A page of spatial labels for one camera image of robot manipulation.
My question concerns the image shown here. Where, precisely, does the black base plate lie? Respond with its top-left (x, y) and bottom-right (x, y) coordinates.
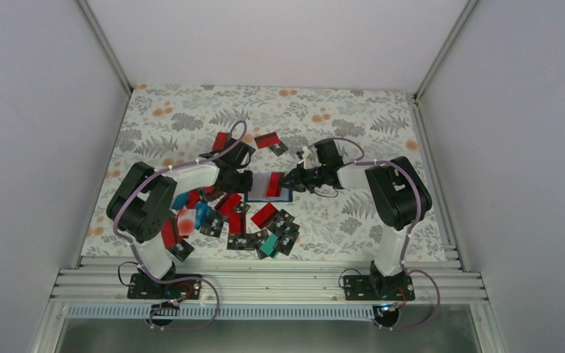
top-left (127, 274), bottom-right (202, 300)
top-left (342, 273), bottom-right (416, 302)

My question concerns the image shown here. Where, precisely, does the red card centre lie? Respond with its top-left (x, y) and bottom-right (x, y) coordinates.
top-left (251, 203), bottom-right (279, 229)

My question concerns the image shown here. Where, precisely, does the red card far left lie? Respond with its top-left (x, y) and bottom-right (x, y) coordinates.
top-left (211, 132), bottom-right (229, 153)

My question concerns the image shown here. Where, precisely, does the red black stripe card far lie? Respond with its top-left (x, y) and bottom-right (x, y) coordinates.
top-left (254, 132), bottom-right (281, 149)

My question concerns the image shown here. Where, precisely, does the white red spot card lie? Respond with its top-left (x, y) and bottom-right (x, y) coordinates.
top-left (176, 209), bottom-right (196, 238)

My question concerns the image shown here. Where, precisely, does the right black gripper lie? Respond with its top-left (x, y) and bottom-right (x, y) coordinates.
top-left (279, 163), bottom-right (327, 193)

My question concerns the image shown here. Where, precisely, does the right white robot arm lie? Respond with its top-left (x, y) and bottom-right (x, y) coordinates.
top-left (282, 138), bottom-right (432, 299)

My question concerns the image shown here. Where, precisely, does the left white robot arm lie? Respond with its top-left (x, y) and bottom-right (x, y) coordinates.
top-left (106, 140), bottom-right (255, 298)

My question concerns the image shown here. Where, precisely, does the aluminium rail frame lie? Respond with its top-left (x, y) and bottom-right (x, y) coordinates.
top-left (50, 257), bottom-right (488, 304)

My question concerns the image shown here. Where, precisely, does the red card cluster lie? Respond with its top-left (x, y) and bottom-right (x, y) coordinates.
top-left (266, 172), bottom-right (285, 198)
top-left (214, 193), bottom-right (242, 217)

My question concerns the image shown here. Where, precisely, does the black VIP card front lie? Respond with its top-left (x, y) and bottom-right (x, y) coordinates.
top-left (227, 233), bottom-right (258, 251)

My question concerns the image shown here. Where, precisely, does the floral table mat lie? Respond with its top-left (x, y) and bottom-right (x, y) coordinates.
top-left (82, 85), bottom-right (424, 261)

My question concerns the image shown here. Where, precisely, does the teal card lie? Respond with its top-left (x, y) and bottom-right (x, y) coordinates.
top-left (257, 235), bottom-right (278, 260)

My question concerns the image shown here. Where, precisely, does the blue card holder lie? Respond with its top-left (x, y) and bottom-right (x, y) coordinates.
top-left (244, 173), bottom-right (293, 203)

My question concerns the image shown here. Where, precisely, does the blue card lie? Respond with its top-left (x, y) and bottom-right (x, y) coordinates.
top-left (194, 201), bottom-right (212, 229)

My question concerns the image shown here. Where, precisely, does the black VIP card right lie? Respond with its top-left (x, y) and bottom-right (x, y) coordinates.
top-left (274, 230), bottom-right (299, 256)

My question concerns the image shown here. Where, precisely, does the black vip card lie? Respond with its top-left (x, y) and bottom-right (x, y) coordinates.
top-left (274, 230), bottom-right (299, 256)
top-left (227, 233), bottom-right (258, 251)

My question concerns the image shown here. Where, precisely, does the black card near base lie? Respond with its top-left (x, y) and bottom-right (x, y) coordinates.
top-left (167, 239), bottom-right (194, 262)

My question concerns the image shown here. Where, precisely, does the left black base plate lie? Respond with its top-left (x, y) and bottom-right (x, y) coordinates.
top-left (127, 274), bottom-right (202, 300)

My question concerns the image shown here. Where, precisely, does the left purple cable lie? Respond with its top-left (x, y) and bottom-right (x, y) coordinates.
top-left (112, 119), bottom-right (249, 333)

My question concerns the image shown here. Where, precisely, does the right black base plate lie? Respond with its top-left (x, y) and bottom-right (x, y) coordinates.
top-left (342, 273), bottom-right (416, 302)

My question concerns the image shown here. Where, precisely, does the grey perforated cable duct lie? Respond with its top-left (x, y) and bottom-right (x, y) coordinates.
top-left (65, 303), bottom-right (374, 321)

